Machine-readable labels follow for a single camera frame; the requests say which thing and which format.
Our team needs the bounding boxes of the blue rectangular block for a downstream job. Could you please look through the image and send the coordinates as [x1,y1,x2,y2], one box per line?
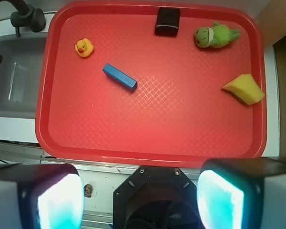
[102,63,138,92]

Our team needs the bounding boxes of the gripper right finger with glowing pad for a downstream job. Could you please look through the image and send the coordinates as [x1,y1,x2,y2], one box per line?
[197,157,286,229]

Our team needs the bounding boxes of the black faucet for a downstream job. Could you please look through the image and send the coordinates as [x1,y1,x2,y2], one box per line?
[0,0,47,67]

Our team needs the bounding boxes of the dark brown block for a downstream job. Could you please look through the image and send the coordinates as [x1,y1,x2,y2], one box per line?
[154,7,181,37]

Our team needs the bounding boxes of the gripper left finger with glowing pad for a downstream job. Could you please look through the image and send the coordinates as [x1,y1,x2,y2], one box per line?
[0,164,84,229]

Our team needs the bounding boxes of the red plastic tray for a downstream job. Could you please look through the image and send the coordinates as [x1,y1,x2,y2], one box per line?
[35,1,267,168]

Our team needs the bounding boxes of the yellow rubber duck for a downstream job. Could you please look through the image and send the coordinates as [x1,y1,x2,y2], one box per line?
[75,38,94,58]

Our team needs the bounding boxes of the green plush toy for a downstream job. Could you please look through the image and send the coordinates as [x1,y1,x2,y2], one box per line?
[194,21,241,49]

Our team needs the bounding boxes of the yellow sponge wedge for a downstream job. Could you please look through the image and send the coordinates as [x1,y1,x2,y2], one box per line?
[221,73,265,105]

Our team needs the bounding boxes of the grey sink basin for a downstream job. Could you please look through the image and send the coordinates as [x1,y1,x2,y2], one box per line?
[0,32,47,119]

